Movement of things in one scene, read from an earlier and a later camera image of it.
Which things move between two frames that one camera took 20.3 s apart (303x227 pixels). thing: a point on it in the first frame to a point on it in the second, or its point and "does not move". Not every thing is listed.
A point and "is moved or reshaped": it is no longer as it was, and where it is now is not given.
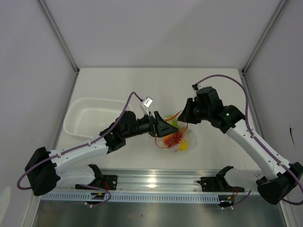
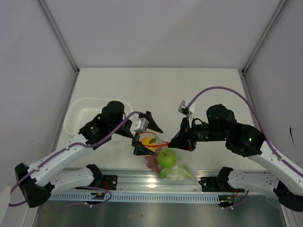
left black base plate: x=108 y=182 does not move
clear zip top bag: x=183 y=139 is moved or reshaped
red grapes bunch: x=173 y=139 is moved or reshaped
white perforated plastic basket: x=91 y=117 does not move
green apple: x=173 y=121 to x=167 y=158
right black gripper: x=186 y=116 to x=182 y=140
